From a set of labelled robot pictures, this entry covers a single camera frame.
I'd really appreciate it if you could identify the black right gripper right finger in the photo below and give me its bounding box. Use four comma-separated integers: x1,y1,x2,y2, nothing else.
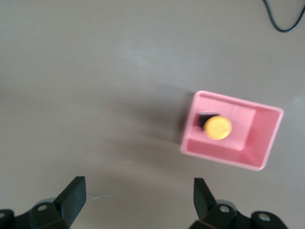
188,177,289,229

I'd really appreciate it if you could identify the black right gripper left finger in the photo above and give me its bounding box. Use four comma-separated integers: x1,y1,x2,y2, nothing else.
0,176,87,229

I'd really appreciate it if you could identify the yellow push button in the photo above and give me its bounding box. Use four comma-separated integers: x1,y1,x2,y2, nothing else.
196,111,233,141

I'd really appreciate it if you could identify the pink plastic box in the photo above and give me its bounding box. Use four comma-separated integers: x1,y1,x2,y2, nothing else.
180,90,285,172

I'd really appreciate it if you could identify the thin black looped cable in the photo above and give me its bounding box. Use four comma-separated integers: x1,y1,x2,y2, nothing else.
263,0,305,32

